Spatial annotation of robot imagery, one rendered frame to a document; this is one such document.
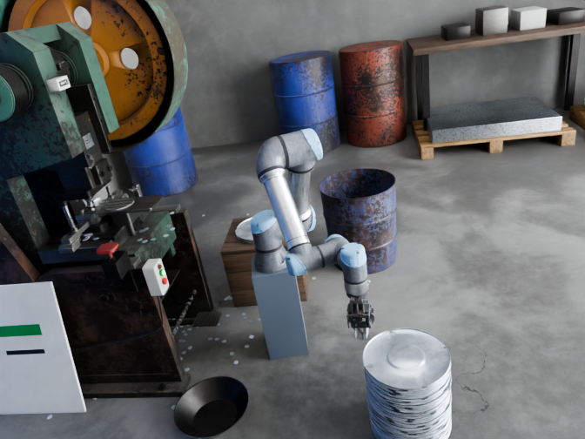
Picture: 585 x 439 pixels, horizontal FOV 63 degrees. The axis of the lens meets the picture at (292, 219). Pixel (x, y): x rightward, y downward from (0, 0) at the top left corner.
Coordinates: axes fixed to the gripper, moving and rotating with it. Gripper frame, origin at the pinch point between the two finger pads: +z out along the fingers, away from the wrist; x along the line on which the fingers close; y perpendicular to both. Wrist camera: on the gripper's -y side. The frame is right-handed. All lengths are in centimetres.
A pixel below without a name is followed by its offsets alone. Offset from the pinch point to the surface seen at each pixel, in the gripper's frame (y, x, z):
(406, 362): 3.3, 13.8, 9.0
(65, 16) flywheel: -71, -122, -112
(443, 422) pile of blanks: 8.9, 25.2, 30.1
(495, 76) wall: -383, 104, 0
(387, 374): 8.0, 7.9, 9.7
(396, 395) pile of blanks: 14.1, 10.6, 12.5
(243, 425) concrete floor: 6, -50, 41
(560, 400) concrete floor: -13, 68, 41
